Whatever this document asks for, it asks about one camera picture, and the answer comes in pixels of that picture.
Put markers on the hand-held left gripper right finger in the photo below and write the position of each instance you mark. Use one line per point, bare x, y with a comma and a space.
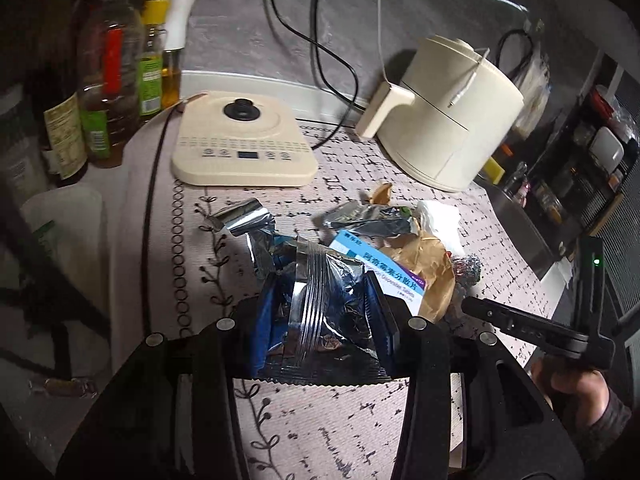
378, 310

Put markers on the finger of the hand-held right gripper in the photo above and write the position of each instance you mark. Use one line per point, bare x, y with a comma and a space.
505, 317

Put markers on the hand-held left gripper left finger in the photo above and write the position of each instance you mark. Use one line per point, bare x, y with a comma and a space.
265, 310

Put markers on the silver foil zip bag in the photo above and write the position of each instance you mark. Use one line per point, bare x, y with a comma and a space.
325, 300

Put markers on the brown paper bag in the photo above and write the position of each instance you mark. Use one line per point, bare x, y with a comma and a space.
430, 270

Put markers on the person's right forearm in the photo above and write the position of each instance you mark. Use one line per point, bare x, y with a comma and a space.
612, 420

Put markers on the person's right hand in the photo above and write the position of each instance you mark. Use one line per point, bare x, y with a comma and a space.
570, 382

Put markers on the blue and white medicine box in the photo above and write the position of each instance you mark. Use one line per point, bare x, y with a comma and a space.
400, 275

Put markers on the steel wool scrubber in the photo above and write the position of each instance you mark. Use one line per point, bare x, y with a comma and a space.
466, 267

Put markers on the flat silver foil wrapper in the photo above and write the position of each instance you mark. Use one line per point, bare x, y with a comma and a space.
365, 220

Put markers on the crumpled silver foil wrapper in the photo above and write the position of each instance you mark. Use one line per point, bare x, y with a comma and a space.
240, 220

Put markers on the stainless steel sink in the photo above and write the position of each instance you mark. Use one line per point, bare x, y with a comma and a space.
525, 225

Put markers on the white tissue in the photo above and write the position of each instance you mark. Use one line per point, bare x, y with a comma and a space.
440, 220

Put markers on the small brown paper scrap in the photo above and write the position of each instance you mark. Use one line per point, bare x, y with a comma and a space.
380, 192

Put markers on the patterned beige tablecloth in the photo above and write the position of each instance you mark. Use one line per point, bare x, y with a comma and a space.
300, 425

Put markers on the yellow sponge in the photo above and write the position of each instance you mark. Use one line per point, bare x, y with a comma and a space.
492, 170

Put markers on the black kitchen rack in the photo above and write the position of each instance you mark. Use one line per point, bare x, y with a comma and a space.
595, 160

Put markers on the cream induction cooker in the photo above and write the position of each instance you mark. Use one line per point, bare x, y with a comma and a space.
240, 155

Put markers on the cream air fryer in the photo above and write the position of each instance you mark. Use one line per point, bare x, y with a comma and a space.
450, 125

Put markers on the white plastic container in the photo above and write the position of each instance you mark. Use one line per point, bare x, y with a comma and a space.
65, 240

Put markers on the clear plastic bag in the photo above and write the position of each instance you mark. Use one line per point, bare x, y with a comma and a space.
532, 85

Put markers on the yellow cap green label bottle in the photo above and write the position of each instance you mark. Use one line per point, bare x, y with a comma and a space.
151, 75

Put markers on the dark glass bottle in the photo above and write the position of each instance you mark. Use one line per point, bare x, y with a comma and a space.
62, 130

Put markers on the white top oil sprayer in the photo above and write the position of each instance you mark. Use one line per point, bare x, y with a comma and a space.
175, 45

